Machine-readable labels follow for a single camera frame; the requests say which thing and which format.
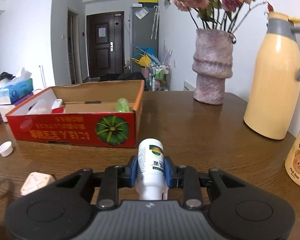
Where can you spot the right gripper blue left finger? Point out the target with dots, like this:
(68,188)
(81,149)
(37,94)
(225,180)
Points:
(131,170)

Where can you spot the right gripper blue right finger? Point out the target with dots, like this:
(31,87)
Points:
(170,172)

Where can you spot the white bottle cap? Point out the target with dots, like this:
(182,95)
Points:
(6,148)

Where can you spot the white medicine bottle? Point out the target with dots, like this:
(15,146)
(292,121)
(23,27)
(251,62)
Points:
(150,179)

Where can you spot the red cardboard box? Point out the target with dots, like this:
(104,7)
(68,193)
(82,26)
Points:
(87,116)

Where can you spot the green plastic bottle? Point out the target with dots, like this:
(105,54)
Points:
(122,105)

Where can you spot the purple tissue pack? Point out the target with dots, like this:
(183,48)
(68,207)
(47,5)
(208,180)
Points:
(4,109)

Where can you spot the white plastic bag in box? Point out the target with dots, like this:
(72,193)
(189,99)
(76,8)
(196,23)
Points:
(41,107)

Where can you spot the blue tissue pack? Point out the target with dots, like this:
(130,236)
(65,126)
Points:
(16,88)

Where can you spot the black bag on chair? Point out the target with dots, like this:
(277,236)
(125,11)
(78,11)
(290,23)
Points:
(122,77)

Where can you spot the white flat tool in box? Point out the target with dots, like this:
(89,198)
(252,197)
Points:
(57,104)

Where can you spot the yellow and blue bags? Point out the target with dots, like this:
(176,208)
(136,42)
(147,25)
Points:
(144,57)

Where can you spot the pink textured vase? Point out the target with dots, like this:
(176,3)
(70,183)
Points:
(212,62)

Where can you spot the dark brown door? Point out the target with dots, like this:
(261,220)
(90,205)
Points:
(105,43)

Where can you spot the grey refrigerator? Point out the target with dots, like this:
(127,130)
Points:
(143,31)

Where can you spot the cream thermos jug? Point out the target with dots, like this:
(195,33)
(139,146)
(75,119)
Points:
(276,82)

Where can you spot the pink artificial roses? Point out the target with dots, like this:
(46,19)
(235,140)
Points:
(225,15)

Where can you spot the wire storage rack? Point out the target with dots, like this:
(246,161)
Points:
(159,77)

